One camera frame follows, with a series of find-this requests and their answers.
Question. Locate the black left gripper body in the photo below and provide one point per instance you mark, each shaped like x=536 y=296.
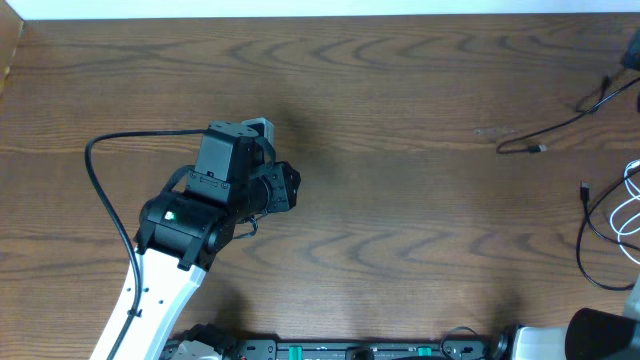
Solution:
x=288 y=185

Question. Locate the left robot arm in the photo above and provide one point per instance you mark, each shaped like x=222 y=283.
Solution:
x=178 y=239

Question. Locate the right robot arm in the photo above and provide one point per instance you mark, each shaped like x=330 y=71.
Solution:
x=590 y=334

